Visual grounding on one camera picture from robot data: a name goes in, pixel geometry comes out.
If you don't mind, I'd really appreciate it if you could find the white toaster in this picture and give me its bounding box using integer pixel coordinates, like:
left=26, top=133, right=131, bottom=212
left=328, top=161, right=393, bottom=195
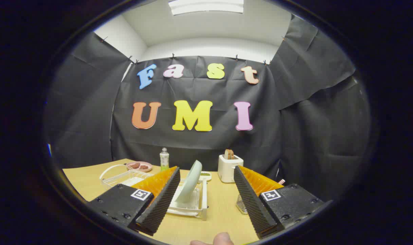
left=218, top=154, right=244, bottom=183

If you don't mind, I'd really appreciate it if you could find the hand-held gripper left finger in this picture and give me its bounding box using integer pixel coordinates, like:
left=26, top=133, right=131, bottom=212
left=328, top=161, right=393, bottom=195
left=86, top=166, right=181, bottom=236

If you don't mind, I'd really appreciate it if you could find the pink plate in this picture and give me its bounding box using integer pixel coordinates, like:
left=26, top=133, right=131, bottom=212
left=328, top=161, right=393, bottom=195
left=126, top=161, right=153, bottom=173

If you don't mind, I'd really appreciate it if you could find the ceiling light panel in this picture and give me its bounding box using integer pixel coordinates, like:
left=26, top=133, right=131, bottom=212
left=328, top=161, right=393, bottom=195
left=168, top=0, right=244, bottom=16

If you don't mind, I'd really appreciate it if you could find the metal wire basket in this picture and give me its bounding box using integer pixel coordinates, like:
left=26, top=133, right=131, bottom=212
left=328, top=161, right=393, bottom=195
left=236, top=194, right=249, bottom=215

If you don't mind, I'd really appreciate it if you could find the white wire dish rack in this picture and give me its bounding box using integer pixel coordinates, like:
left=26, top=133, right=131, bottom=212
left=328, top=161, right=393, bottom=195
left=99, top=164, right=208, bottom=221

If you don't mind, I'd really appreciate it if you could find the white drip tray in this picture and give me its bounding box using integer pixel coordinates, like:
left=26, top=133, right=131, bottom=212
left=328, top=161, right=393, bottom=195
left=123, top=177, right=202, bottom=216

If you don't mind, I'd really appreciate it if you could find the green drink bottle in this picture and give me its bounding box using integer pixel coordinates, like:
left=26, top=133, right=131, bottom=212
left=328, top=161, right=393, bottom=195
left=160, top=147, right=170, bottom=172

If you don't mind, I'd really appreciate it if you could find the pale green plate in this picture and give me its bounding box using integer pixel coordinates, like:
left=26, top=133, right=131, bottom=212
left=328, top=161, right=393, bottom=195
left=175, top=160, right=203, bottom=204

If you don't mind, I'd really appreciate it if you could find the black backdrop cloth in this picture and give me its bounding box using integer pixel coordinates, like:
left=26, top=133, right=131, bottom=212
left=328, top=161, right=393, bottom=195
left=45, top=15, right=372, bottom=205

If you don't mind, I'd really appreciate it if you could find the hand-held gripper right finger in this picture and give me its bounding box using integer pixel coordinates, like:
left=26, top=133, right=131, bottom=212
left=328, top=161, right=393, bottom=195
left=234, top=165, right=326, bottom=239

